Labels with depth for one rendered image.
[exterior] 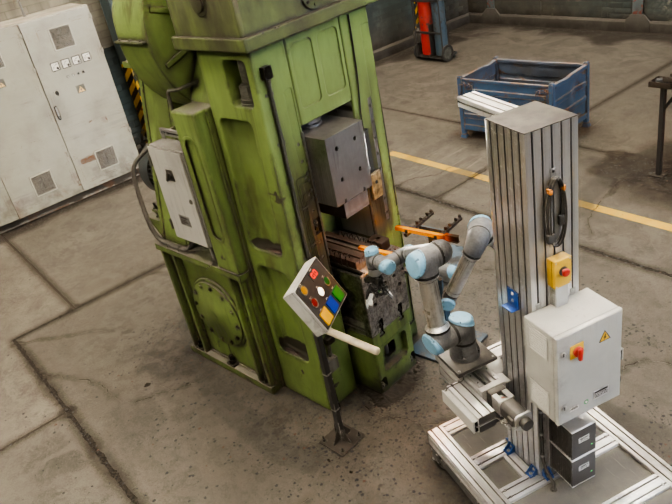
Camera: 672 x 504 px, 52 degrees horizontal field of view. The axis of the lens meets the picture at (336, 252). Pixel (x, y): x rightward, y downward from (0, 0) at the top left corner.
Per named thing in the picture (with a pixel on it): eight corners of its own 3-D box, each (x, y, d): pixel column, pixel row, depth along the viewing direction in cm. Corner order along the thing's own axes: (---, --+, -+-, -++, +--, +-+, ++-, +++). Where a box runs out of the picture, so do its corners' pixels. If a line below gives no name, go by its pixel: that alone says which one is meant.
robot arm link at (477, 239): (492, 242, 330) (455, 316, 358) (493, 231, 339) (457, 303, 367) (470, 234, 330) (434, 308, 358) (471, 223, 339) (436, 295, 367)
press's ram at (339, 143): (382, 179, 398) (371, 113, 379) (337, 208, 376) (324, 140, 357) (330, 168, 426) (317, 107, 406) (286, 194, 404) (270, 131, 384)
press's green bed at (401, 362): (418, 363, 462) (409, 306, 439) (383, 396, 441) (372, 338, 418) (357, 338, 498) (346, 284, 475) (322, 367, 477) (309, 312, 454)
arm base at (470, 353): (486, 355, 332) (485, 339, 327) (460, 367, 328) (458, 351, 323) (469, 340, 345) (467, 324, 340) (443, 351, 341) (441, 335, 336)
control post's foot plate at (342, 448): (367, 435, 414) (364, 424, 409) (342, 458, 401) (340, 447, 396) (341, 421, 428) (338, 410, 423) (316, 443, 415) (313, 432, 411)
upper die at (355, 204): (369, 203, 395) (367, 189, 391) (346, 219, 384) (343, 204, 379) (318, 191, 423) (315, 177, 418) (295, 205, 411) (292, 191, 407)
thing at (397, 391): (445, 368, 453) (445, 367, 452) (390, 422, 419) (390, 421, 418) (398, 349, 478) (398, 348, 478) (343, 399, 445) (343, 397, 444)
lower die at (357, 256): (378, 256, 413) (376, 243, 409) (357, 272, 401) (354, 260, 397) (328, 241, 440) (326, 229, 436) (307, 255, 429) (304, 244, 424)
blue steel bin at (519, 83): (591, 125, 753) (592, 60, 718) (553, 152, 710) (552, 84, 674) (498, 113, 834) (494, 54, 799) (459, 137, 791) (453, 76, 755)
